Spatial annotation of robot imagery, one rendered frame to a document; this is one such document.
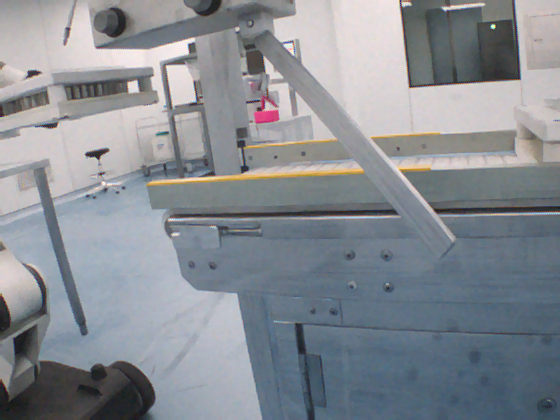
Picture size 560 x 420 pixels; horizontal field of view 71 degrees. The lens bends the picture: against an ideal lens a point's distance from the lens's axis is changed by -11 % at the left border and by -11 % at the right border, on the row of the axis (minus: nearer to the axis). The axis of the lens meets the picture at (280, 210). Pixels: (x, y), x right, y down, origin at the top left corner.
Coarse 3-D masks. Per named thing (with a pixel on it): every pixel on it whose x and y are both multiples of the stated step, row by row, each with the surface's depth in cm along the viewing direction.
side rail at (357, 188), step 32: (160, 192) 53; (192, 192) 51; (224, 192) 50; (256, 192) 48; (288, 192) 47; (320, 192) 45; (352, 192) 44; (448, 192) 40; (480, 192) 39; (512, 192) 38; (544, 192) 36
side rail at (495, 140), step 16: (512, 128) 61; (304, 144) 73; (320, 144) 72; (336, 144) 71; (384, 144) 68; (400, 144) 67; (416, 144) 66; (432, 144) 65; (448, 144) 64; (464, 144) 63; (480, 144) 62; (496, 144) 61; (512, 144) 60; (256, 160) 77; (272, 160) 76; (288, 160) 75; (304, 160) 74; (320, 160) 73
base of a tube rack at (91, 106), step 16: (112, 96) 69; (128, 96) 73; (144, 96) 77; (32, 112) 62; (48, 112) 60; (64, 112) 60; (80, 112) 63; (96, 112) 69; (0, 128) 66; (16, 128) 67
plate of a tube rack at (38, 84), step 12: (60, 72) 59; (72, 72) 61; (84, 72) 64; (96, 72) 66; (108, 72) 68; (120, 72) 71; (132, 72) 74; (144, 72) 77; (24, 84) 61; (36, 84) 60; (48, 84) 59; (72, 84) 64; (84, 84) 68; (0, 96) 64; (12, 96) 63; (24, 96) 66
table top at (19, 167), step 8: (32, 160) 184; (40, 160) 174; (48, 160) 177; (0, 168) 169; (8, 168) 161; (16, 168) 164; (24, 168) 167; (32, 168) 170; (0, 176) 158; (8, 176) 161
